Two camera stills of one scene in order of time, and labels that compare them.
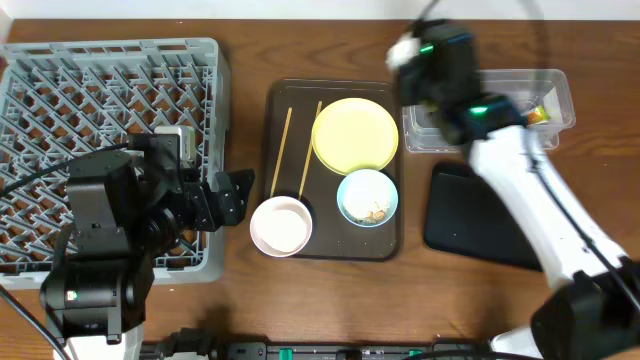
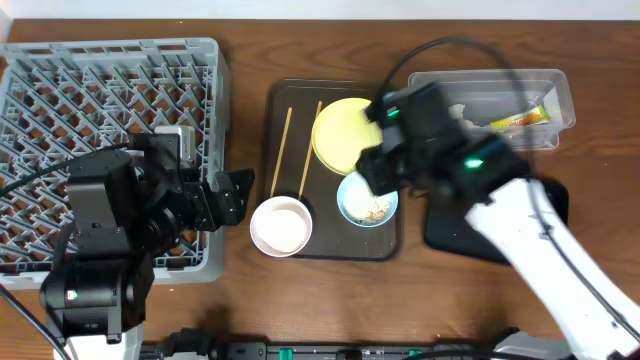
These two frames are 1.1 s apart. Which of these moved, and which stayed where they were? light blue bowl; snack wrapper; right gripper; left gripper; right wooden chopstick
Moved: right gripper
Stayed: left gripper; snack wrapper; light blue bowl; right wooden chopstick
